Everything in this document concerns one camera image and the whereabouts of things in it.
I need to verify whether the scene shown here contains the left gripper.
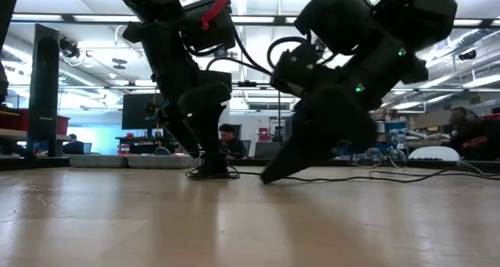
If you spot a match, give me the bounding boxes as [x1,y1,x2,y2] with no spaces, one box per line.
[155,73,234,159]

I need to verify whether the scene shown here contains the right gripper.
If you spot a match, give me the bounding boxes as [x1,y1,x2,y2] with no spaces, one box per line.
[260,82,379,185]

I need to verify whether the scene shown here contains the black cord spool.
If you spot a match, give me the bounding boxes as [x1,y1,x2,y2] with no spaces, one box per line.
[185,151,241,181]

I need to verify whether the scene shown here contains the thin black cord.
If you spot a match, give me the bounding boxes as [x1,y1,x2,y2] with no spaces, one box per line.
[184,161,500,184]

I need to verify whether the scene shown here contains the grey laptop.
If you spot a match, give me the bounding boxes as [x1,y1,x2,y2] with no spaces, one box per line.
[253,141,283,159]

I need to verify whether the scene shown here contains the person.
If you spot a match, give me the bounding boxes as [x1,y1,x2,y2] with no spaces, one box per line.
[217,123,248,160]
[443,106,500,162]
[62,133,85,155]

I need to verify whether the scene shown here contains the black monitor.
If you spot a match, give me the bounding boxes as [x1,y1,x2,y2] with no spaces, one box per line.
[121,93,170,130]

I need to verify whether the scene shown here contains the clear safety glasses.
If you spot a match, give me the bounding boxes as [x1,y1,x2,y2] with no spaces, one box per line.
[349,147,408,167]

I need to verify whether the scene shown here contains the blue bin shelf rack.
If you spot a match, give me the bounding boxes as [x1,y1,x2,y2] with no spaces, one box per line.
[374,119,408,158]

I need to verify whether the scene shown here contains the white pedal trash bin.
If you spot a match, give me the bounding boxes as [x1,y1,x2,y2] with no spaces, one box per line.
[407,144,461,162]

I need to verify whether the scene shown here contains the red plastic storage bin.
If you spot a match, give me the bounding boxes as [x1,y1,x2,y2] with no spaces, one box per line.
[0,108,70,137]

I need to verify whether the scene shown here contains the black ceiling fixture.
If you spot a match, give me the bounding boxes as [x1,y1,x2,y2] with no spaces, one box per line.
[457,48,477,62]

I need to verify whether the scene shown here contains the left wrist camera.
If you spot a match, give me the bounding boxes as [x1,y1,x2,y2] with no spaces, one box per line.
[197,69,234,104]

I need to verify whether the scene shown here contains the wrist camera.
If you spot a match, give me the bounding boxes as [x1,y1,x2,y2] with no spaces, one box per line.
[269,41,326,99]
[197,69,234,104]

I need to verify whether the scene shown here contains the black camera cable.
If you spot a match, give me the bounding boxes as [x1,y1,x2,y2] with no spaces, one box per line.
[177,0,273,77]
[266,35,313,71]

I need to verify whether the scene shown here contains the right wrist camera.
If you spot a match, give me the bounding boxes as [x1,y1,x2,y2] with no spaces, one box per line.
[269,41,326,99]

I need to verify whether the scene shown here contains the small black camera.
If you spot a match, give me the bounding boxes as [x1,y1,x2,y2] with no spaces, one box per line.
[59,37,81,60]

